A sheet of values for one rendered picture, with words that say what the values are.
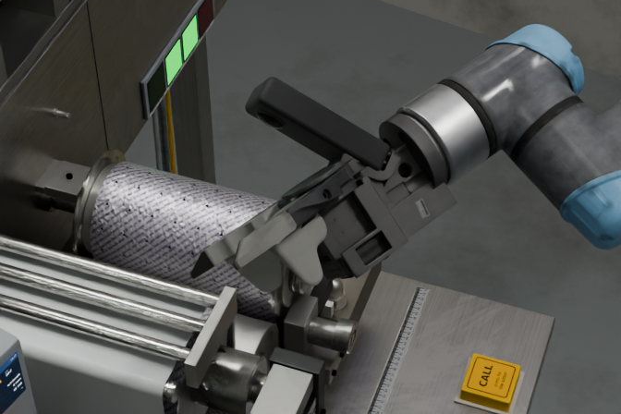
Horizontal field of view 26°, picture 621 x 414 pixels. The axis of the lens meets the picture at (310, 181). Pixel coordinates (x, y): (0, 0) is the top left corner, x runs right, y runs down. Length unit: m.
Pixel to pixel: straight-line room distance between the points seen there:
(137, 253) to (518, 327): 0.65
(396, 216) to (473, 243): 2.29
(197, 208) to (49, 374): 0.35
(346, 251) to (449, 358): 0.95
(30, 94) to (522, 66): 0.69
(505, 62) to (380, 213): 0.17
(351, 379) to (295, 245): 0.95
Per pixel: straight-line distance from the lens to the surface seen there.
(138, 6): 1.84
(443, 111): 1.07
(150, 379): 1.27
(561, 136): 1.08
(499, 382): 1.92
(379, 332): 1.99
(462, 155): 1.08
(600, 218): 1.08
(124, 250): 1.62
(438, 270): 3.28
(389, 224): 1.04
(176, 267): 1.60
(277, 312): 1.59
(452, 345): 1.98
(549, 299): 3.26
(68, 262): 1.35
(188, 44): 2.03
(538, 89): 1.10
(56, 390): 1.34
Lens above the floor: 2.44
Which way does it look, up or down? 45 degrees down
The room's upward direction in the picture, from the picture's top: straight up
